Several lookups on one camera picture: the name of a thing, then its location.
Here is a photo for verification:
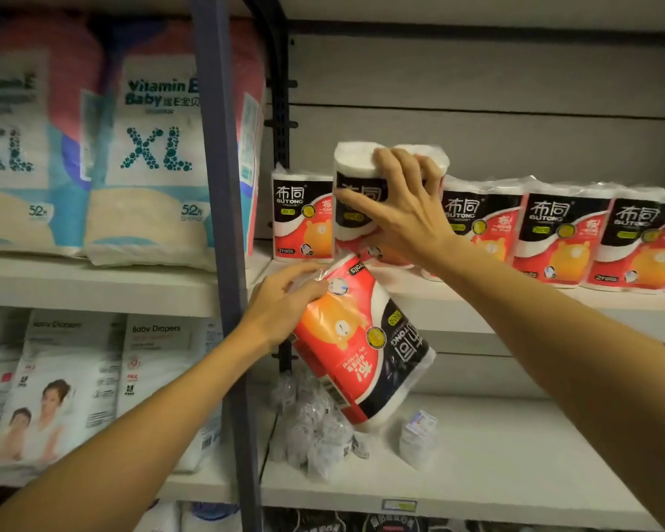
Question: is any person's left hand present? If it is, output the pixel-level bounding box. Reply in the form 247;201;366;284
243;262;331;356

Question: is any person's right hand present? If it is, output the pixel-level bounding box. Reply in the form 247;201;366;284
332;147;462;271

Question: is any person's left forearm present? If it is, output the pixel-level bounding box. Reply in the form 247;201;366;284
0;321;273;532

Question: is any person's right forearm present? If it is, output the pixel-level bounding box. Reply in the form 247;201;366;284
420;237;665;532

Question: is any black slotted shelf upright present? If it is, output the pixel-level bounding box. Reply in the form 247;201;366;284
239;0;300;374

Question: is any bundle of clear-wrapped small items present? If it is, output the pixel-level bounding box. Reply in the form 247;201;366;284
267;364;373;484

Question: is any pink blue diaper pack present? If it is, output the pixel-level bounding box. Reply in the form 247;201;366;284
82;17;268;273
0;13;102;258

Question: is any small white tissue packet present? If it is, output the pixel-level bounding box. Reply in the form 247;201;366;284
398;410;440;473

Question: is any row of dark packets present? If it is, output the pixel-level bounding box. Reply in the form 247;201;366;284
263;507;480;532

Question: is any white diaper pack with photo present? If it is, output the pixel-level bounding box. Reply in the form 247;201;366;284
0;309;127;473

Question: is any white blue soft pack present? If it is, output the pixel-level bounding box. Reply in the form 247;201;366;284
133;499;241;532

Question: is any blue-grey metal shelf post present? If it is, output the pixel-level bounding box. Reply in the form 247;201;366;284
190;0;265;532

